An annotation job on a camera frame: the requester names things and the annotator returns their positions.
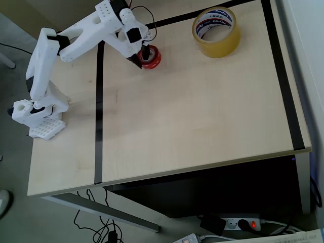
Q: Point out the black power adapter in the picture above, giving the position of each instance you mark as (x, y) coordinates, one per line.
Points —
(212, 224)

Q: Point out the black round plug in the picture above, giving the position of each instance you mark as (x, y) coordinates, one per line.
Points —
(243, 224)

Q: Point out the white round floor object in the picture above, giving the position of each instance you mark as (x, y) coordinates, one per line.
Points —
(4, 202)

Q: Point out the grey metal table leg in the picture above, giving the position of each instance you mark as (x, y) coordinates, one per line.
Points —
(101, 206)

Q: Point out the white power strip, orange light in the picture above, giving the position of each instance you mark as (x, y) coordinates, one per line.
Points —
(188, 239)

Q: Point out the grey metal table side frame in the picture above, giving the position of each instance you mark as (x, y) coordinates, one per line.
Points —
(305, 182)

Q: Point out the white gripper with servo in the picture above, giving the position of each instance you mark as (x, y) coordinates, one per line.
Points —
(131, 53)

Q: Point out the yellow packing tape roll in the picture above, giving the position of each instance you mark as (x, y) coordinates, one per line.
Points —
(217, 40)

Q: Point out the white power strip, red switch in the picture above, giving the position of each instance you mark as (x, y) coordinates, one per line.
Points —
(240, 224)

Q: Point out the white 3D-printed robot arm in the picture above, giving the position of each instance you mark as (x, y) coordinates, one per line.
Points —
(48, 71)

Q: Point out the red tape roll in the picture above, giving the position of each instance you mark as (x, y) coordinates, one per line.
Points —
(153, 59)

